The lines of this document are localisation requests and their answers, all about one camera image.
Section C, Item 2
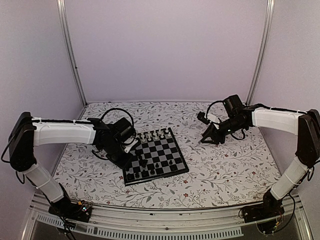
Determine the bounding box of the left aluminium frame post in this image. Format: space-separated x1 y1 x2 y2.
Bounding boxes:
56 0 88 107

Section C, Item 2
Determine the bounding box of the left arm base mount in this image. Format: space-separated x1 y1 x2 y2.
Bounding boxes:
48 197 92 223

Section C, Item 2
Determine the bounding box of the front aluminium rail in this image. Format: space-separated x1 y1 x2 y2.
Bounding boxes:
22 194 314 240

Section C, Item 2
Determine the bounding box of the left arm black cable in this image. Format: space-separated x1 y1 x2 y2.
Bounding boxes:
93 107 135 161

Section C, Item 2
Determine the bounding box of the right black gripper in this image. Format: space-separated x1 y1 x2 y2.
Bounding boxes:
201 116 245 145

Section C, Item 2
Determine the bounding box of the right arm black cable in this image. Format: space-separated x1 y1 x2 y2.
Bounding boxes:
206 99 247 141

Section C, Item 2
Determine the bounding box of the aluminium frame post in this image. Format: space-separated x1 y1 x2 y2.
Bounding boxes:
56 0 88 107
245 0 275 105

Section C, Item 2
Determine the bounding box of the black and grey chessboard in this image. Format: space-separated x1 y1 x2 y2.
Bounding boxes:
123 127 189 186

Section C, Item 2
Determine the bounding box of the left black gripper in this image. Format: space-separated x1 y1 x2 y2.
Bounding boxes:
101 140 135 170

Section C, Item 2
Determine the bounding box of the black chess rook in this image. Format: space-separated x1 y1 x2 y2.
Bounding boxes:
126 173 133 181

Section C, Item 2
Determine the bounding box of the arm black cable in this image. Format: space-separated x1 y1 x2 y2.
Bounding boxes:
206 99 247 141
93 107 135 161

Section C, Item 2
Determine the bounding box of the right aluminium frame post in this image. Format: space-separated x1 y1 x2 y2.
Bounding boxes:
245 0 275 105

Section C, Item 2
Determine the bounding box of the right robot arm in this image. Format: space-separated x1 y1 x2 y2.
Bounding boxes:
197 94 320 218

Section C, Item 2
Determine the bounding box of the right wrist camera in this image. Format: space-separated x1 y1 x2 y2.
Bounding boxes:
196 111 221 125

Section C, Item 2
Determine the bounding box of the pile of black chess pieces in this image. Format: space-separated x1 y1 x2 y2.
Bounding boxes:
132 149 148 179

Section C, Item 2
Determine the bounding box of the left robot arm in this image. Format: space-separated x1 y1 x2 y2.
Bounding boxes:
3 111 139 217

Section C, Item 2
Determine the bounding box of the row of white chess pieces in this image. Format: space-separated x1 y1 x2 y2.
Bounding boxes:
137 128 173 143

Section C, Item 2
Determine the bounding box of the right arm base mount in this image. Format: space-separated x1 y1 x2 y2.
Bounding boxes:
238 203 285 235

